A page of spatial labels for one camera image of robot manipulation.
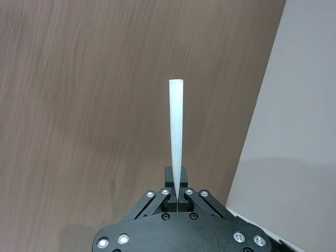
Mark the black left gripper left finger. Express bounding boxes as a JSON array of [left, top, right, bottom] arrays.
[[121, 166, 179, 223]]

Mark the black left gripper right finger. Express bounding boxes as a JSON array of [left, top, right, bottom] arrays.
[[177, 167, 235, 218]]

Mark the small white plastic piece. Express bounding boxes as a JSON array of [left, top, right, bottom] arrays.
[[168, 78, 185, 202]]

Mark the plain pale wall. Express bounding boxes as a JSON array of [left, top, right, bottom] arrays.
[[225, 0, 336, 252]]

